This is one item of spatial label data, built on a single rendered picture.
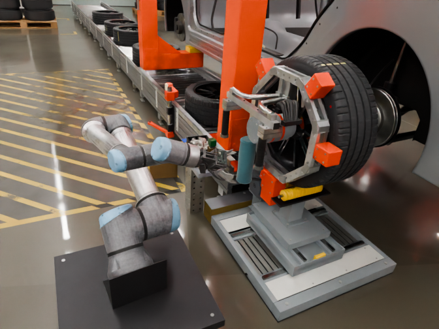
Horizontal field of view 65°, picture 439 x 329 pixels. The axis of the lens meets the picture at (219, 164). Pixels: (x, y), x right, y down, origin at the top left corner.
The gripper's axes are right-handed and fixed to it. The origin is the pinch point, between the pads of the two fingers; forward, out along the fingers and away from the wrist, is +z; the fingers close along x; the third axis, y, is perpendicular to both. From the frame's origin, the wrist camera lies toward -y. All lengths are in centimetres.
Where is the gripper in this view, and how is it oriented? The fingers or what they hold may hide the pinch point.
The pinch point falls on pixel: (234, 168)
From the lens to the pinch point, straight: 146.2
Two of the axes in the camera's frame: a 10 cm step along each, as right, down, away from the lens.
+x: 0.1, -9.3, 3.6
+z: 8.5, 1.9, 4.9
